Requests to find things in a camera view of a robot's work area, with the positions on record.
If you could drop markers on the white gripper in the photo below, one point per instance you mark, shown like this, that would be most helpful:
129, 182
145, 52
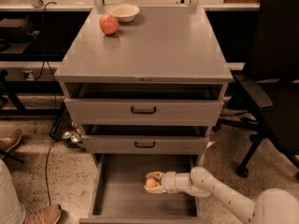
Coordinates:
168, 182

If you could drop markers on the small orange fruit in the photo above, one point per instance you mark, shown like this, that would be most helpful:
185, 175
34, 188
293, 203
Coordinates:
151, 182

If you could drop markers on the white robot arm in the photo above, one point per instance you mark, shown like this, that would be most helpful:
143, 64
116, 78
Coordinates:
273, 206

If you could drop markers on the bottom grey open drawer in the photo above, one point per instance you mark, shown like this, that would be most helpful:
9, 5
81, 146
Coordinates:
119, 196

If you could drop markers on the middle grey drawer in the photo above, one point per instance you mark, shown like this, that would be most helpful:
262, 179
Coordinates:
132, 144

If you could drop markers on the grey drawer cabinet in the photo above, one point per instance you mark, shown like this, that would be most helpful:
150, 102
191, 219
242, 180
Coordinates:
165, 53

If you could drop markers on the top grey drawer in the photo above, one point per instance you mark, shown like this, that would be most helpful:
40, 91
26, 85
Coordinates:
143, 112

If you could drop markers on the silver cans on floor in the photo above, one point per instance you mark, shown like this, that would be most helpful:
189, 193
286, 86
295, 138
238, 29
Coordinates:
73, 135

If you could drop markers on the brown shoe lower left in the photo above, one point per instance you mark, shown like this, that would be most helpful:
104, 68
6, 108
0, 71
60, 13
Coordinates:
48, 215

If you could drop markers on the brown shoe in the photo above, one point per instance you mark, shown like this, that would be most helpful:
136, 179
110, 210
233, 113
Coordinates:
48, 215
12, 140

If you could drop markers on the black office chair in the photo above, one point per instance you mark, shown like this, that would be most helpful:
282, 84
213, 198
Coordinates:
267, 86

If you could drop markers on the light trouser leg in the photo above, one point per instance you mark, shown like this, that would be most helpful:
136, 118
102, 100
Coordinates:
11, 209

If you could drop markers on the brown shoe upper left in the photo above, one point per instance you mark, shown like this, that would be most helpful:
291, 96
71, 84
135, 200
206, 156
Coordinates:
12, 140

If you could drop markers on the red apple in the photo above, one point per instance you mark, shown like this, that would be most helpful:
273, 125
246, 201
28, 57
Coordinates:
109, 24

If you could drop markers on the white bowl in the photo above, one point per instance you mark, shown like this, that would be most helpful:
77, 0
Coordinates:
124, 12

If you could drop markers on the wall power outlet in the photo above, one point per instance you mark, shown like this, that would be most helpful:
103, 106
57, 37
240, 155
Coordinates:
28, 75

